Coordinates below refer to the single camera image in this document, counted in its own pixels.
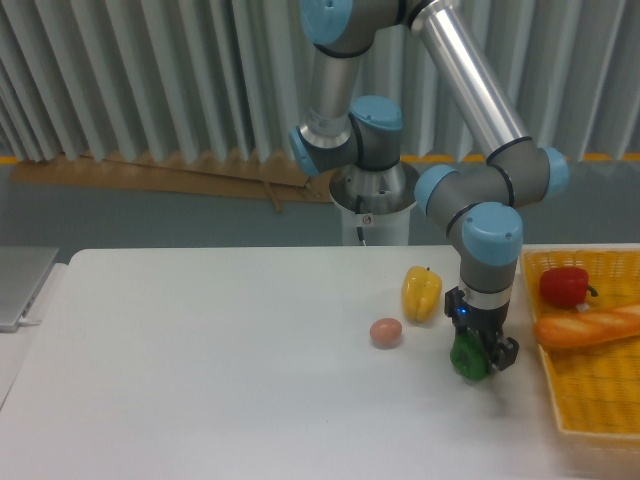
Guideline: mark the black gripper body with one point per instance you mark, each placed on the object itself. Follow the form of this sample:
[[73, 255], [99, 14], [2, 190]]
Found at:
[[479, 311]]

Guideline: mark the green bell pepper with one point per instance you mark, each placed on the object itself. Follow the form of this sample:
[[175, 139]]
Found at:
[[468, 357]]

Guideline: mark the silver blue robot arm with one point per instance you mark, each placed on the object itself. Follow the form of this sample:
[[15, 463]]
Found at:
[[478, 212]]

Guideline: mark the yellow woven basket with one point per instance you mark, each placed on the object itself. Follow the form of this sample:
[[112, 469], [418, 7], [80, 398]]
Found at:
[[594, 389]]

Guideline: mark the yellow bell pepper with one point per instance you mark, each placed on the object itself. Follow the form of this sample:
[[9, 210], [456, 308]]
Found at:
[[420, 293]]

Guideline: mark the orange baguette bread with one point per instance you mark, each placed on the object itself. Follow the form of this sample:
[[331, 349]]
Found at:
[[568, 331]]

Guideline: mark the brown egg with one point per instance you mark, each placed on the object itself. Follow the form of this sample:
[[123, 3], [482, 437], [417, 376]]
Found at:
[[385, 332]]

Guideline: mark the red bell pepper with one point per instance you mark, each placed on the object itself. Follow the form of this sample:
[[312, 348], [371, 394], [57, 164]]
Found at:
[[566, 287]]

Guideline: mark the brown cardboard sheet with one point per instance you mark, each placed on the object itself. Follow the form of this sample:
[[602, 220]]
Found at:
[[277, 180]]

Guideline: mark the silver laptop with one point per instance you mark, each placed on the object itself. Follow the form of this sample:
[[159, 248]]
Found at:
[[24, 270]]

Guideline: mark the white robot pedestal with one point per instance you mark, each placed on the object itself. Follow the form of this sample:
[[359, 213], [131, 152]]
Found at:
[[369, 229]]

